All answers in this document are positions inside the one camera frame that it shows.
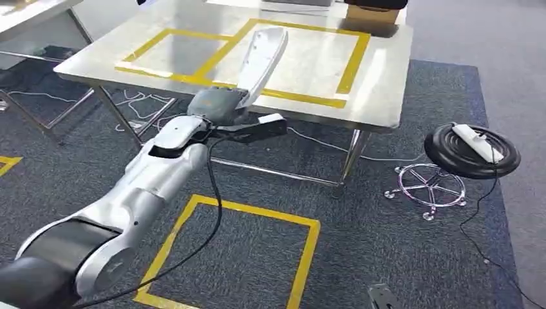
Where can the cardboard box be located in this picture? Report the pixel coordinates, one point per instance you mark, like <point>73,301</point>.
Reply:
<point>371,15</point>

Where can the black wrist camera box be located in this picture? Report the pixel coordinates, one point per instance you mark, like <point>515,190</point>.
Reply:
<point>264,130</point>

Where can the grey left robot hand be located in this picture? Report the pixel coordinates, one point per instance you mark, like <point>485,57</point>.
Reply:
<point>217,106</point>

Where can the black object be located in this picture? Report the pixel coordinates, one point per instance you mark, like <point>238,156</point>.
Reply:
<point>375,4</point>

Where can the black round stool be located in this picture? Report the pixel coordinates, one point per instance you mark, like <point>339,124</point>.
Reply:
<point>452,155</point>

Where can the white power strip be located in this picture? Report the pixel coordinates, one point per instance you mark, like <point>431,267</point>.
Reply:
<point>475,140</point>

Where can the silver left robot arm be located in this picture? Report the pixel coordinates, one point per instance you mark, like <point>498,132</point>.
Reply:
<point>149,183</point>

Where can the white plastic trim part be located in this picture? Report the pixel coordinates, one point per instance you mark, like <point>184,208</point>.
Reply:
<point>262,59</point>

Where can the black robot foot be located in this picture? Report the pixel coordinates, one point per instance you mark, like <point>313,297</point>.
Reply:
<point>383,297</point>

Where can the steel table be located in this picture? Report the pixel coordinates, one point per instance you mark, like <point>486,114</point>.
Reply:
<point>25,13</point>
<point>307,64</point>

